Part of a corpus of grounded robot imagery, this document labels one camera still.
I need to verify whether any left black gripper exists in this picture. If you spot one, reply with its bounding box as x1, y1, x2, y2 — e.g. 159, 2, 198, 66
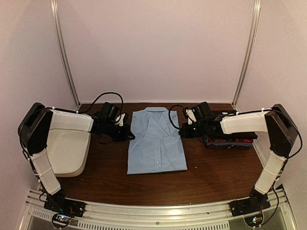
104, 121, 135, 142

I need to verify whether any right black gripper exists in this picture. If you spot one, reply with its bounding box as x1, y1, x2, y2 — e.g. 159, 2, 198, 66
179, 120, 207, 138

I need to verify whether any light blue long sleeve shirt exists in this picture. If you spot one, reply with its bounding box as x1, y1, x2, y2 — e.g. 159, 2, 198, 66
127, 107, 188, 175

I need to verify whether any white plastic tub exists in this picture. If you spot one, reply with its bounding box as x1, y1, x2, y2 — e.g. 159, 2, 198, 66
47, 129, 91, 177

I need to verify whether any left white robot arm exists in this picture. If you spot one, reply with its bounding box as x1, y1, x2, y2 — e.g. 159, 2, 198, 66
17, 103, 135, 195

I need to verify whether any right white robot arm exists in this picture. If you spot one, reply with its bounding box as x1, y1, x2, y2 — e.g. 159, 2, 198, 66
179, 102, 301, 212

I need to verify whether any folded blue checked shirt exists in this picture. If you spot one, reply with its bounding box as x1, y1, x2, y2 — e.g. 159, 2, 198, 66
204, 137, 253, 148

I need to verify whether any folded black shirt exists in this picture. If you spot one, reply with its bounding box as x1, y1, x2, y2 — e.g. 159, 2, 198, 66
206, 109, 259, 141

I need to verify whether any left circuit board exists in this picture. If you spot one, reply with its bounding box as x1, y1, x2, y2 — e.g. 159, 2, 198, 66
51, 213, 72, 229

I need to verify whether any circuit board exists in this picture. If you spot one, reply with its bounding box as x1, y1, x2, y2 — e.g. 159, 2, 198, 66
244, 214, 264, 228
51, 213, 72, 229

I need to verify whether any right circuit board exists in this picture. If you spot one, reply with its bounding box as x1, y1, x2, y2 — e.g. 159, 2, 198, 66
244, 214, 264, 228

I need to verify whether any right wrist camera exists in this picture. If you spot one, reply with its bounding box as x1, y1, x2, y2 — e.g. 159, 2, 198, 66
184, 108, 197, 125

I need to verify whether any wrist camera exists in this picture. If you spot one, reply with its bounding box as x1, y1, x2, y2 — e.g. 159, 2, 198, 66
115, 113, 129, 127
184, 108, 197, 125

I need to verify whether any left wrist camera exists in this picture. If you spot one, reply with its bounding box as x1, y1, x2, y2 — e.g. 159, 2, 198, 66
115, 113, 129, 127

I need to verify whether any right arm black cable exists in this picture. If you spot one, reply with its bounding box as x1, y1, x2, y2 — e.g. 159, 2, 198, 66
168, 106, 188, 130

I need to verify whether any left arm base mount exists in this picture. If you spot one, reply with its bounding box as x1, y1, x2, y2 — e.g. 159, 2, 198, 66
44, 190, 85, 218

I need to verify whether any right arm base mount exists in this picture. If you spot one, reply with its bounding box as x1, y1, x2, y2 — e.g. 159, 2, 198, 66
229, 189, 271, 217

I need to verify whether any right aluminium frame post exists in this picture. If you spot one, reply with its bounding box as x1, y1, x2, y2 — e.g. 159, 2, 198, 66
232, 0, 261, 109

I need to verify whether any aluminium frame post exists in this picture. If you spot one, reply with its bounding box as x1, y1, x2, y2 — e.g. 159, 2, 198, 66
50, 0, 81, 108
232, 0, 261, 109

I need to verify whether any left aluminium frame post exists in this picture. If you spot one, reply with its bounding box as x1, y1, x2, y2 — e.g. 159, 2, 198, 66
50, 0, 81, 108

